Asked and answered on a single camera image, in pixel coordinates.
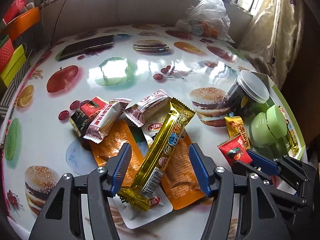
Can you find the black smartphone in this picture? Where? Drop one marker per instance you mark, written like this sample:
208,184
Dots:
86,46

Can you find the clear plastic bag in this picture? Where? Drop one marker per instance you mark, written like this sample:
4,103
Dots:
208,19

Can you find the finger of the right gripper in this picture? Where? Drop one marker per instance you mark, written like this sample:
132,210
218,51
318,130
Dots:
241,172
262,162

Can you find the small red candy packet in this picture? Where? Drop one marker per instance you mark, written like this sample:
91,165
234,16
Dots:
234,150

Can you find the green cardboard box tray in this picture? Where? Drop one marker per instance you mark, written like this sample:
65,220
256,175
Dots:
279,100

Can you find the cream patterned curtain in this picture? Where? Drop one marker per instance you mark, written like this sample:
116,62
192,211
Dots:
274,36

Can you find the orange storage box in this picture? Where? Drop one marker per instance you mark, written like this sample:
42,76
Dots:
22,23

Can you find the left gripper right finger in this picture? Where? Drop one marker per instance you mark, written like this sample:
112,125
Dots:
259,217

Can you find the white red snack packet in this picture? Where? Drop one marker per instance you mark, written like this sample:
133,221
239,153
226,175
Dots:
103,122

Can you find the red woven box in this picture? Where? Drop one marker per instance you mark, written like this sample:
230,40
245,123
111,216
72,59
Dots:
6,51

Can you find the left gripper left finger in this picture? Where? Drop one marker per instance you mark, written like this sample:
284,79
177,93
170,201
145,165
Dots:
61,216

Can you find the yellow peanut crisp packet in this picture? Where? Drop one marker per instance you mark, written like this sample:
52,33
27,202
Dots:
235,125

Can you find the yellow-green box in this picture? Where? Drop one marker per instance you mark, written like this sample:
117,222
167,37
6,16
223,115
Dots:
13,66

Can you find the green cosmetic jar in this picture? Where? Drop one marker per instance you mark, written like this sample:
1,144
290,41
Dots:
267,127

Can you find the striped black white box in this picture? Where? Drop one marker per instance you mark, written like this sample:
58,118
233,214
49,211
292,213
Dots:
11,90

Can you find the red black candy packet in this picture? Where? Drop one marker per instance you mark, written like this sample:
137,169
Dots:
82,117

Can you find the long gold snack bar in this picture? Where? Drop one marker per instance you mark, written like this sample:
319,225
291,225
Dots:
155,162

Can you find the red paper bag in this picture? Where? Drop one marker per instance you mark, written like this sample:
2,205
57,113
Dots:
13,10

